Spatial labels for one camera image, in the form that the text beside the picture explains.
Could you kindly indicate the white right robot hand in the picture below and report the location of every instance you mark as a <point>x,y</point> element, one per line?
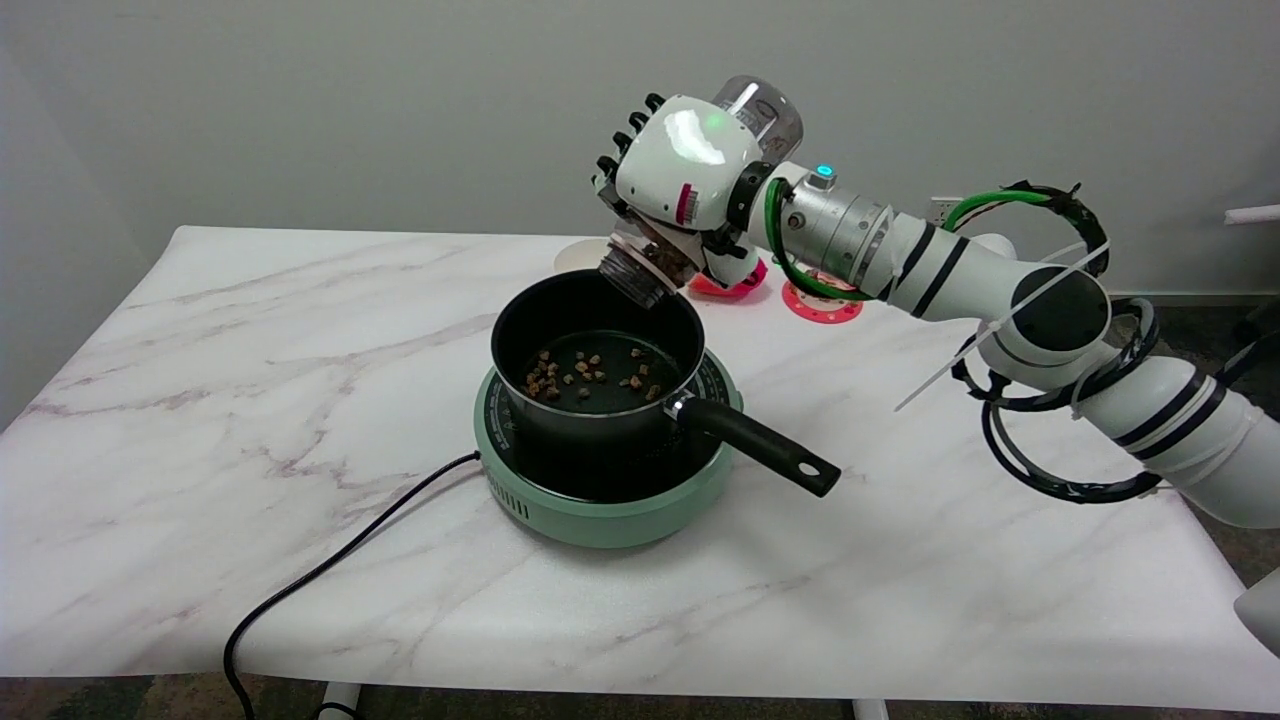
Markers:
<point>685,180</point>

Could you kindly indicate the clear plastic bottle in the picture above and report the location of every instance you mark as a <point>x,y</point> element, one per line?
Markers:
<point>745,110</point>

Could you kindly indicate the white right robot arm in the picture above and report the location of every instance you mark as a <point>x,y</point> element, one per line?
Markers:
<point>1050,320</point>

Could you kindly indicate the black soup pot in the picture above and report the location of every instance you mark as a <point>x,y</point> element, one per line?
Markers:
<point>600,390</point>

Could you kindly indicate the red mango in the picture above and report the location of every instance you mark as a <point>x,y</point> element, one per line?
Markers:
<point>725,288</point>

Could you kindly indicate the pink round coaster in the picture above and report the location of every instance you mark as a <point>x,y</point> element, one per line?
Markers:
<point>815,305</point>

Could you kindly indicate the brown food pieces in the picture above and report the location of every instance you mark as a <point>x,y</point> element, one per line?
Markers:
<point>590,372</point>

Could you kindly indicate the green induction cooker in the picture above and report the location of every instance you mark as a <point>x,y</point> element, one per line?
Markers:
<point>600,490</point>

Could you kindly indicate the white table leg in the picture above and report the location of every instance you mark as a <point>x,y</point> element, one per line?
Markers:
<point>870,708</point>
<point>340,698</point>

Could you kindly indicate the white rod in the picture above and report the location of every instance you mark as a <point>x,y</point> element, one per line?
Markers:
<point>1252,214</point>

